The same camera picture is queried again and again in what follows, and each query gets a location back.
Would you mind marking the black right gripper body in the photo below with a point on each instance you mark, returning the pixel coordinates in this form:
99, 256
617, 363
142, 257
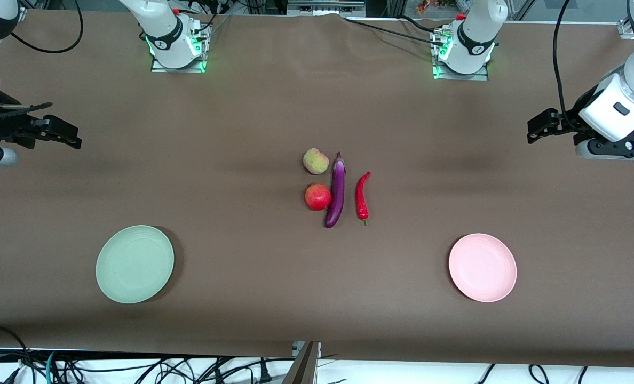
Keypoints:
8, 127

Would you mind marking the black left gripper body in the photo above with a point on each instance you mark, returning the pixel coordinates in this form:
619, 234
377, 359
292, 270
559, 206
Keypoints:
569, 122

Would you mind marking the red chili pepper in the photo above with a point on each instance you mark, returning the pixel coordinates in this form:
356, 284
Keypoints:
361, 200

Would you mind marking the long purple eggplant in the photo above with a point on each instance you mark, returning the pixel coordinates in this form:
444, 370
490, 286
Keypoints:
337, 192

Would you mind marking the yellow-pink peach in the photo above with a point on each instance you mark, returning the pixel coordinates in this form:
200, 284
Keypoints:
316, 161

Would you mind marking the red apple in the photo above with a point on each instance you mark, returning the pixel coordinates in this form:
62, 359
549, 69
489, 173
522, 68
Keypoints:
317, 197

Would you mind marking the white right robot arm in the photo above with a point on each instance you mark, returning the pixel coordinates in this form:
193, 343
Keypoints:
162, 21

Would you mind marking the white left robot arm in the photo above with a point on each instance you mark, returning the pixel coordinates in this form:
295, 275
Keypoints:
477, 32

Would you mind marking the light green round plate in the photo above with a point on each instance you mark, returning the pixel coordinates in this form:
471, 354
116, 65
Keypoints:
134, 264

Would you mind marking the pink round plate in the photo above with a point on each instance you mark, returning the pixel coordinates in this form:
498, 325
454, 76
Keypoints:
482, 268

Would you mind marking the colourful toy pile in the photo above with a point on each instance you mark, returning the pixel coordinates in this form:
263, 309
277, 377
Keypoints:
434, 5

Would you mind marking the grey equipment box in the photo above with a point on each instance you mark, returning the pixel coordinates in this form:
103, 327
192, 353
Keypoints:
325, 6

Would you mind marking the brown table cover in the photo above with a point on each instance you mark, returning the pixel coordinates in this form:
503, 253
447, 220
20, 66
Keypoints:
317, 293

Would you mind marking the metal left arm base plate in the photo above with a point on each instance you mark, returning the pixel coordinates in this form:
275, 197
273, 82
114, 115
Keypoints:
477, 76

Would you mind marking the aluminium frame corner profile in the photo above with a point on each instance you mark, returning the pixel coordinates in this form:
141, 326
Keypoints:
22, 15
626, 28

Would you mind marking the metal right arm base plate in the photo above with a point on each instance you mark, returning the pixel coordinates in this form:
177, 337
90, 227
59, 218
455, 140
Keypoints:
189, 68

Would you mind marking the aluminium frame post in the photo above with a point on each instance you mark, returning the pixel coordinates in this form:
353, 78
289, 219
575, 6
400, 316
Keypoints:
303, 368

